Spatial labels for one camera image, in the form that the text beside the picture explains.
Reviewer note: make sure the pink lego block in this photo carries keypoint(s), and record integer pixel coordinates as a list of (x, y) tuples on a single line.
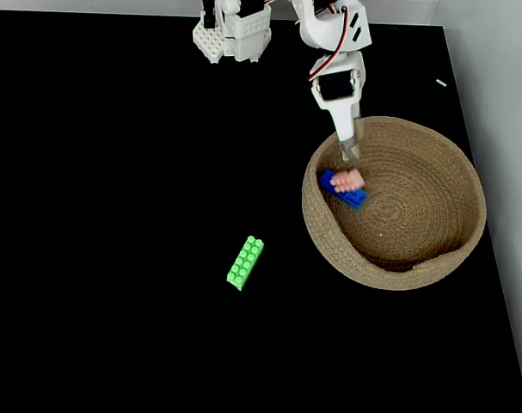
[(347, 180)]

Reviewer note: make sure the green lego block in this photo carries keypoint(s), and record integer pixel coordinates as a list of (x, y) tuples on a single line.
[(245, 263)]

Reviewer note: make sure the blue lego block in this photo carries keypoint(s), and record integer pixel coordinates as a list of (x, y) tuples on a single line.
[(351, 199)]

